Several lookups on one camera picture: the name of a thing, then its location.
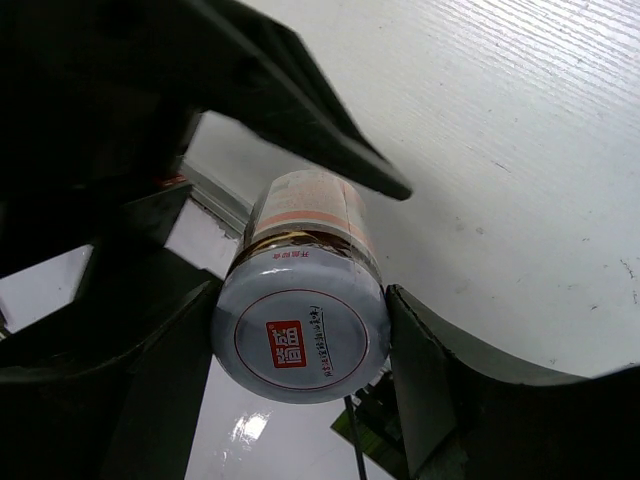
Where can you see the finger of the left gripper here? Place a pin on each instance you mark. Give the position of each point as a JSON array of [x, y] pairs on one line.
[[275, 88]]

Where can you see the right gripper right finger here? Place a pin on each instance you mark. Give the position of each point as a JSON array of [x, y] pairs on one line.
[[469, 410]]

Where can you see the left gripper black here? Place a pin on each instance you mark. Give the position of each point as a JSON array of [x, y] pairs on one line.
[[83, 161]]

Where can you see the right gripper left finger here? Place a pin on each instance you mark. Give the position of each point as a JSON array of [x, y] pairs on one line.
[[108, 387]]

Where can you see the white lid small jar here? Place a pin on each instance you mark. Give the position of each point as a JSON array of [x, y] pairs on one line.
[[301, 316]]

